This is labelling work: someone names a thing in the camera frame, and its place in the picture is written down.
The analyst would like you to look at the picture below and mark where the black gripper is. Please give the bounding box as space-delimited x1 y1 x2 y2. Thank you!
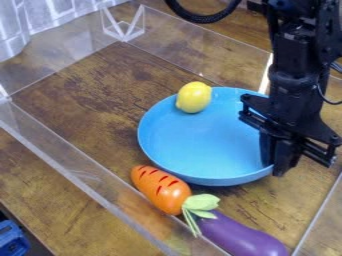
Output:
239 68 342 177

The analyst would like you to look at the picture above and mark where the blue round plastic tray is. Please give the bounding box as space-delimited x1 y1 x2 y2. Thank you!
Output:
138 87 273 186

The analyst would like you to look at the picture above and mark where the yellow toy lemon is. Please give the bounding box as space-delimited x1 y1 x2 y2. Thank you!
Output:
175 81 213 114

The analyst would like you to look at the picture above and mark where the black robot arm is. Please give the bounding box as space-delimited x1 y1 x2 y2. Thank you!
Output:
239 0 342 176

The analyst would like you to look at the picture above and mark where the orange toy carrot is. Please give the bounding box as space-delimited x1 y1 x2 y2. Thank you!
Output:
131 165 221 237

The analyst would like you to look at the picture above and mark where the purple toy eggplant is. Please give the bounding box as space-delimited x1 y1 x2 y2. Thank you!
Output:
197 210 290 256

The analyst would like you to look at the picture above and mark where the blue plastic object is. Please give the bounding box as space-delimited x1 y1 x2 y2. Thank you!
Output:
0 220 31 256

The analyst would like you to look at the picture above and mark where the white grey checked curtain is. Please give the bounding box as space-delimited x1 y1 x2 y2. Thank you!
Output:
0 0 130 62

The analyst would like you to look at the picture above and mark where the black braided cable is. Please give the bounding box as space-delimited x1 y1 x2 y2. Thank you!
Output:
163 0 245 24

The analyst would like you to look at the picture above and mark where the clear acrylic enclosure wall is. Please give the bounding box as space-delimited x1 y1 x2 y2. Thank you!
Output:
0 0 270 256

